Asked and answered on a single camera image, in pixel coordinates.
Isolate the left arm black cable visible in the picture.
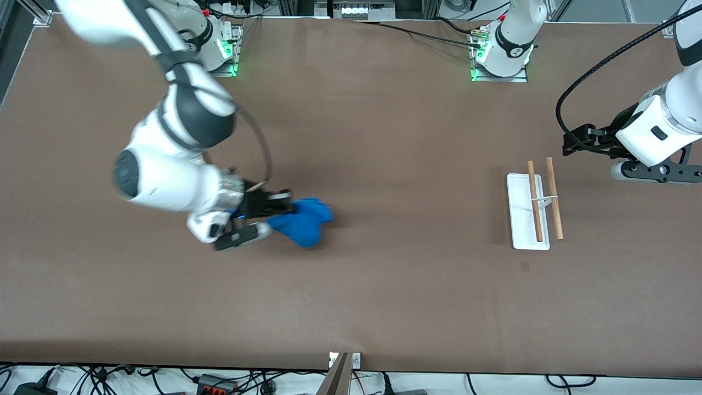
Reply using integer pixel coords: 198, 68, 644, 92
556, 4, 702, 154

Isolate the white power strip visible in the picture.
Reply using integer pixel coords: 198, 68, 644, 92
332, 0, 383, 20

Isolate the white rack with wooden bars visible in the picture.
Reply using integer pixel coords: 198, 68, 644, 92
506, 157, 564, 251

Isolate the black cable lying on table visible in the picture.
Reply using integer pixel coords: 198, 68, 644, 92
354, 19, 486, 50

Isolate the brown wooden post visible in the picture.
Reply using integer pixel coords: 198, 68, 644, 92
316, 353, 352, 395

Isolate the black looped floor cable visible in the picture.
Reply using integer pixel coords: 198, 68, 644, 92
546, 374, 597, 388

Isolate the blue microfibre towel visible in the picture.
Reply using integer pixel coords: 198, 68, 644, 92
268, 197, 334, 249

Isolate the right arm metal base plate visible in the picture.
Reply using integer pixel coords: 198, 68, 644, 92
211, 25, 242, 77

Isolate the black orange power adapter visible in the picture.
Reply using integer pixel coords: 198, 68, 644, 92
196, 374, 237, 395

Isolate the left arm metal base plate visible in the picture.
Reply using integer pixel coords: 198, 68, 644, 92
469, 30, 529, 83

